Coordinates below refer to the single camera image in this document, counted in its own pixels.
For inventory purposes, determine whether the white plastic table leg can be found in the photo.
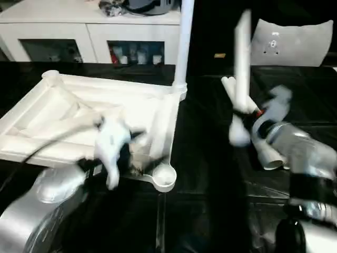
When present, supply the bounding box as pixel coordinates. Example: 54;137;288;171
228;8;258;148
225;76;293;170
173;0;196;93
221;76;284;171

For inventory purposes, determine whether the white plastic table top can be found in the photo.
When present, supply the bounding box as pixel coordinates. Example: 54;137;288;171
0;69;189;195

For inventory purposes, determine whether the black work mat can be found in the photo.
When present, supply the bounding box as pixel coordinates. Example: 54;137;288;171
0;61;337;253

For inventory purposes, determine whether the black box with gold label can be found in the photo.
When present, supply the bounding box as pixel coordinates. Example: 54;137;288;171
191;0;254;66

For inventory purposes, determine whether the red box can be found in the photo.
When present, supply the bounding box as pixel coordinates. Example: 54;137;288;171
111;46;121;64

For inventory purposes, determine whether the white cabinet with glass doors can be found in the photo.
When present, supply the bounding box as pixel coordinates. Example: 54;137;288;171
0;0;184;65

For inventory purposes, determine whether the grey bag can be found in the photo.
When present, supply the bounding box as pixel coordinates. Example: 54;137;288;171
125;0;176;16

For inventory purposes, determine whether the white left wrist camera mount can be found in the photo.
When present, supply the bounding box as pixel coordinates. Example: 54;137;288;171
94;110;133;191

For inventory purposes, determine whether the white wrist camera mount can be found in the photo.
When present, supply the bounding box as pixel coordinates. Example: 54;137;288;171
94;110;133;191
262;85;293;125

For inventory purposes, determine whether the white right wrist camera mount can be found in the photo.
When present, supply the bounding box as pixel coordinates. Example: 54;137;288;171
262;85;293;125

